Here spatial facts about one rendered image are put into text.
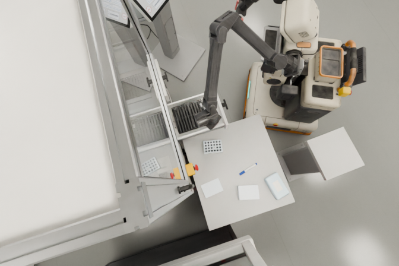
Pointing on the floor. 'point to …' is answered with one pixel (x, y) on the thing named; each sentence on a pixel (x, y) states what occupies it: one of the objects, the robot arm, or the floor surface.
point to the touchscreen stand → (174, 47)
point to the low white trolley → (266, 203)
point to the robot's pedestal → (320, 157)
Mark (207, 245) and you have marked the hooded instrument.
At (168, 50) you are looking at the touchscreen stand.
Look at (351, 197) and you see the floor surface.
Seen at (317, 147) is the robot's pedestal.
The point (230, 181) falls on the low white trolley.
